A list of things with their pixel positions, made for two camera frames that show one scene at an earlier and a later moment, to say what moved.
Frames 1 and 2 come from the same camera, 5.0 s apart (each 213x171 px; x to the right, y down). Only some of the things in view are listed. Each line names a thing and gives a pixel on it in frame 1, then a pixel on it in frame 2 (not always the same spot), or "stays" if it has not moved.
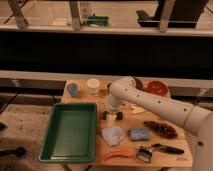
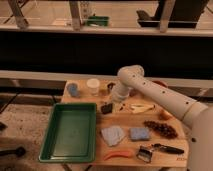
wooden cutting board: x=133 y=136 stays
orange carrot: x=117 y=154 stays
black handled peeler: x=146 y=153 stays
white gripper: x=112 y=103 to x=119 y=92
